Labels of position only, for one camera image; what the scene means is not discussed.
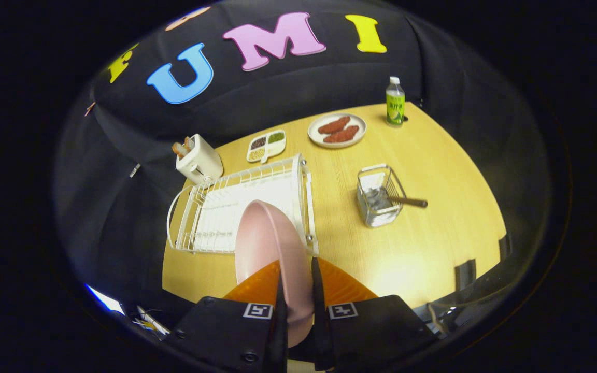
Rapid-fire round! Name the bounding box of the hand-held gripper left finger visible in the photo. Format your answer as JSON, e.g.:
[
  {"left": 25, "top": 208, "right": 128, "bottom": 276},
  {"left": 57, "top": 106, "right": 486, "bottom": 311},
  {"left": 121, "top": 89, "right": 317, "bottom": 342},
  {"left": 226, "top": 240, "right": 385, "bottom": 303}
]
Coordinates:
[{"left": 165, "top": 258, "right": 290, "bottom": 373}]

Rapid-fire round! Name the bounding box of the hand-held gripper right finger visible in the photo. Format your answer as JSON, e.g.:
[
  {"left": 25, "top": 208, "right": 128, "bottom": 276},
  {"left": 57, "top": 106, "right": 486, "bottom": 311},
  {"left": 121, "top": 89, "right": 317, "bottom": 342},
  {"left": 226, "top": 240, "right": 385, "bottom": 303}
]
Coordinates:
[{"left": 310, "top": 256, "right": 440, "bottom": 372}]

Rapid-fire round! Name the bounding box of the pink plate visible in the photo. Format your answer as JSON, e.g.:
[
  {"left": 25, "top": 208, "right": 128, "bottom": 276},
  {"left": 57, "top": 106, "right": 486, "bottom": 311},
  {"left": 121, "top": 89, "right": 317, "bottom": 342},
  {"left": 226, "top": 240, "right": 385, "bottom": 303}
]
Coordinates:
[{"left": 234, "top": 200, "right": 315, "bottom": 349}]

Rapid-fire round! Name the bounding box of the white wire dish rack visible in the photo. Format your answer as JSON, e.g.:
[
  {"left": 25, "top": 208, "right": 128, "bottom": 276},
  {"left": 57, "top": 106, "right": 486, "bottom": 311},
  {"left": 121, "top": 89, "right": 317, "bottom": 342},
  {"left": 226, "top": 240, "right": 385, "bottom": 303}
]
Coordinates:
[{"left": 166, "top": 153, "right": 319, "bottom": 255}]

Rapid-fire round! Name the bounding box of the metal wire basket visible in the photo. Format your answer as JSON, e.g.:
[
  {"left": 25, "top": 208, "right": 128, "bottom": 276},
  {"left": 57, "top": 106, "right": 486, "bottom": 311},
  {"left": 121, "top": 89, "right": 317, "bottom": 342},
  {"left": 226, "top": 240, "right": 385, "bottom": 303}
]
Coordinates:
[{"left": 357, "top": 164, "right": 407, "bottom": 228}]

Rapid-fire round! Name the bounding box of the white divided snack dish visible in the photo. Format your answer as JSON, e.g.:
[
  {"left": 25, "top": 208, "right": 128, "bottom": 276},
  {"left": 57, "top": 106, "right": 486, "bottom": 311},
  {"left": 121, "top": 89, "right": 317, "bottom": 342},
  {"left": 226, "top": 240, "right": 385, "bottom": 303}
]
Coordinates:
[{"left": 247, "top": 130, "right": 287, "bottom": 164}]

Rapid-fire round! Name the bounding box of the white plate with meat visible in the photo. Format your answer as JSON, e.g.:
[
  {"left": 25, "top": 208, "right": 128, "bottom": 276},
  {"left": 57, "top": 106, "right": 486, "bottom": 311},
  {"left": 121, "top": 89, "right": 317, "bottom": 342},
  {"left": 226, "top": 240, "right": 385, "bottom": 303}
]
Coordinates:
[{"left": 307, "top": 113, "right": 367, "bottom": 149}]

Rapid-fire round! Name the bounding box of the white ribbed drip tray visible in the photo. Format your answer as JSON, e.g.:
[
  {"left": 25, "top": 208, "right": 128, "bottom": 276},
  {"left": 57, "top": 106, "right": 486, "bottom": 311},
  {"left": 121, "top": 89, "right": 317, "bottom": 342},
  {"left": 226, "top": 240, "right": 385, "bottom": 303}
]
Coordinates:
[{"left": 193, "top": 174, "right": 304, "bottom": 253}]

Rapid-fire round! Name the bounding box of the white toaster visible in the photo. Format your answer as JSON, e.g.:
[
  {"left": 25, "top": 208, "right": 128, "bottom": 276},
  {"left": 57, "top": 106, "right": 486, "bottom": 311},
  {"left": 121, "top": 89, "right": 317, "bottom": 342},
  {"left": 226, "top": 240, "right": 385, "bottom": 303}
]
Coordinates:
[{"left": 175, "top": 134, "right": 224, "bottom": 185}]

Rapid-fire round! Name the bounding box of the red meat patty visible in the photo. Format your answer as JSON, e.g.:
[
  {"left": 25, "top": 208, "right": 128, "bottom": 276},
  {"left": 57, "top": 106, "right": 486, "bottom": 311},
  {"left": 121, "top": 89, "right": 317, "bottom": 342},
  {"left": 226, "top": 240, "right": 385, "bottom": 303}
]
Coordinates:
[
  {"left": 323, "top": 125, "right": 360, "bottom": 144},
  {"left": 318, "top": 116, "right": 351, "bottom": 135}
]

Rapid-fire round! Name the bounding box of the green drink bottle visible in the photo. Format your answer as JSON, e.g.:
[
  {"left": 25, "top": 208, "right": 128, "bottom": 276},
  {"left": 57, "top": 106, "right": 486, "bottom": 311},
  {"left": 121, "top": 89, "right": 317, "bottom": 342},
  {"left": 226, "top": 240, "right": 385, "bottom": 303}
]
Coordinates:
[{"left": 386, "top": 76, "right": 406, "bottom": 127}]

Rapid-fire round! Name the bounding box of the black backdrop cloth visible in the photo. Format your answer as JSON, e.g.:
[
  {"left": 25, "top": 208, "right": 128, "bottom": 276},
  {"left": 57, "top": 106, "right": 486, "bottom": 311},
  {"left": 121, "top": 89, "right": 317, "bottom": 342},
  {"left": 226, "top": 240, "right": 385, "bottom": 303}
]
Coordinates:
[{"left": 54, "top": 0, "right": 550, "bottom": 291}]

